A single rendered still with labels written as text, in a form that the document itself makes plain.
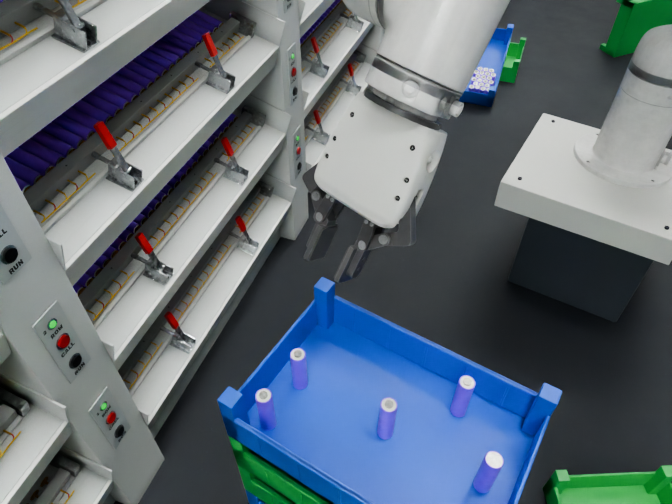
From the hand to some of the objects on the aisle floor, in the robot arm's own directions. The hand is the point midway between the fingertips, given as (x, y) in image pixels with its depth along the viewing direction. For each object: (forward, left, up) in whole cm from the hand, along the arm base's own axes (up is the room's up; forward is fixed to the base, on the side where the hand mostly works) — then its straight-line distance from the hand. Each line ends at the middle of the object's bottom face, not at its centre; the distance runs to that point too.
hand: (336, 252), depth 55 cm
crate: (+24, -151, -44) cm, 159 cm away
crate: (-24, -209, -44) cm, 215 cm away
